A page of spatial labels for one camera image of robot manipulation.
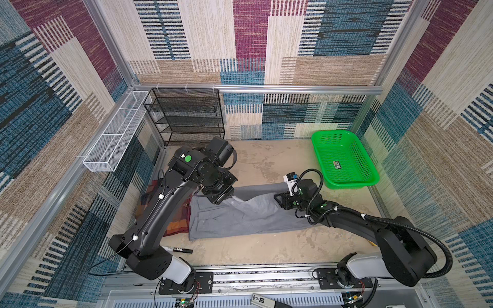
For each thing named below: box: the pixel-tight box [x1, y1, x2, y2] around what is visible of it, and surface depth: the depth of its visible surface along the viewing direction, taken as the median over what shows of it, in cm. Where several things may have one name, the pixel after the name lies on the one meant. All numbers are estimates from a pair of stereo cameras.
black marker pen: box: [170, 247, 194, 254], surface depth 82 cm
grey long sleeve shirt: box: [188, 182, 320, 242], surface depth 87 cm
